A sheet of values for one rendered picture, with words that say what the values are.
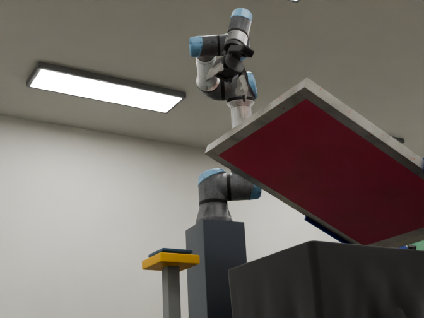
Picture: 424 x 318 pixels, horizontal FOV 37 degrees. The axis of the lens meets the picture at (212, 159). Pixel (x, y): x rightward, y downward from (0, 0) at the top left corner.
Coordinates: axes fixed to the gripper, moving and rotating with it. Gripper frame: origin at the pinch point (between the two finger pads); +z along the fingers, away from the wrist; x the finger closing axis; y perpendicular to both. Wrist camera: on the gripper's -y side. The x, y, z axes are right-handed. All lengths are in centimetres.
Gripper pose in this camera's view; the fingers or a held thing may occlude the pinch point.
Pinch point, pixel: (226, 91)
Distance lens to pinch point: 208.6
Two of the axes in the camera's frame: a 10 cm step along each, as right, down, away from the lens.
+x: -8.4, -4.0, -3.6
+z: -2.0, 8.5, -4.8
